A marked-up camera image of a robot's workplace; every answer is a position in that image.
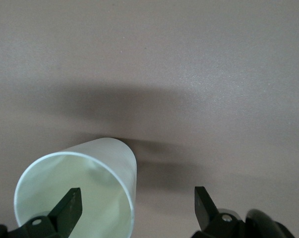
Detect white plastic cup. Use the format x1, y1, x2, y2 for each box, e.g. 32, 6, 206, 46
13, 137, 138, 238

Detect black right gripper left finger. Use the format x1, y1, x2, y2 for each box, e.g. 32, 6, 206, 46
0, 187, 83, 238

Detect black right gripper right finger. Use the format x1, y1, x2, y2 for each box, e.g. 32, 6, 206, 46
192, 186, 249, 238

